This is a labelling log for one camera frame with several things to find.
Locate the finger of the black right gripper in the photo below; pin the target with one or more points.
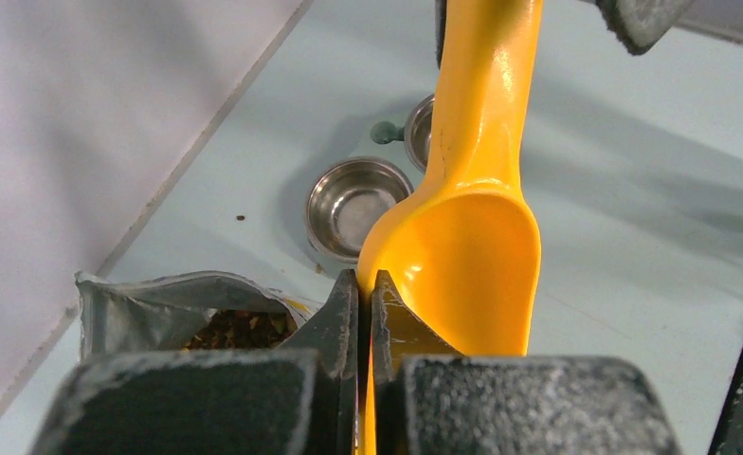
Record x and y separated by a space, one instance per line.
639 24
440 21

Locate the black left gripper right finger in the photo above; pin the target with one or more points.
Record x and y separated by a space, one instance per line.
427 398

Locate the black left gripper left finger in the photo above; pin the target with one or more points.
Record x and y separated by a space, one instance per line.
296 398

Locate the pet food bag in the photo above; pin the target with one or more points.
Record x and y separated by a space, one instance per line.
164 313

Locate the yellow plastic scoop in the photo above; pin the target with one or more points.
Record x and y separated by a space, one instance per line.
464 249

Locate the right steel bowl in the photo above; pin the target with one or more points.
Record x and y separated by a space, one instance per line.
417 133

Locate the steel bowl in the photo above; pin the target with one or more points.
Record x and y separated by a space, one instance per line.
347 200
417 133

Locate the pale green bowl stand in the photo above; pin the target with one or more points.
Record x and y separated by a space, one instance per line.
375 133

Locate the left steel bowl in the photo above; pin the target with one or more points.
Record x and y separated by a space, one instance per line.
347 200

